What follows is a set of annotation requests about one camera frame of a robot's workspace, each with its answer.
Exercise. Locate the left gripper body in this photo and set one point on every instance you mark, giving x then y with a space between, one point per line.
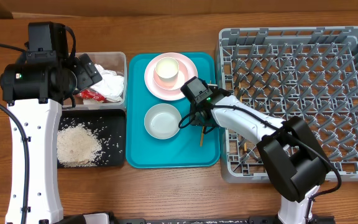
86 74

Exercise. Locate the teal serving tray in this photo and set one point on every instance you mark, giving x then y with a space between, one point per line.
145 151

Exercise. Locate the large pink plate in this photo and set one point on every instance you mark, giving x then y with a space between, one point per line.
168 95

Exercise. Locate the grey bowl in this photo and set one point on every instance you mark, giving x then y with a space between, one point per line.
161 121

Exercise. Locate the white cup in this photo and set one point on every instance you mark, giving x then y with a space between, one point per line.
167 69

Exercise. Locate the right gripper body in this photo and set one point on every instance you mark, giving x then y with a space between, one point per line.
192 119

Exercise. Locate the white rice pile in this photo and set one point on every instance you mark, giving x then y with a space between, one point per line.
79 145

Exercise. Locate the grey dishwasher rack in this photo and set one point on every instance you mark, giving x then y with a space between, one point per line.
310 72

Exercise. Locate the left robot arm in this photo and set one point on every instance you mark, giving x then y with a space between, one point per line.
34 119

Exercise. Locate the red snack wrapper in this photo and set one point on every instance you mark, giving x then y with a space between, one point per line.
91 95

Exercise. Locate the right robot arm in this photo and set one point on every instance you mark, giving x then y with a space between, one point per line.
292 157

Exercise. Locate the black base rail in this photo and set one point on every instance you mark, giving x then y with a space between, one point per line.
108 217

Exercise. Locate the black rectangular tray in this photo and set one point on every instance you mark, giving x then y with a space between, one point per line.
115 120

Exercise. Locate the white napkin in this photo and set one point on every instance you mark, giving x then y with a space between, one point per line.
111 86

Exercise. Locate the clear plastic waste bin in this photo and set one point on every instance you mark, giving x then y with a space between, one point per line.
115 61

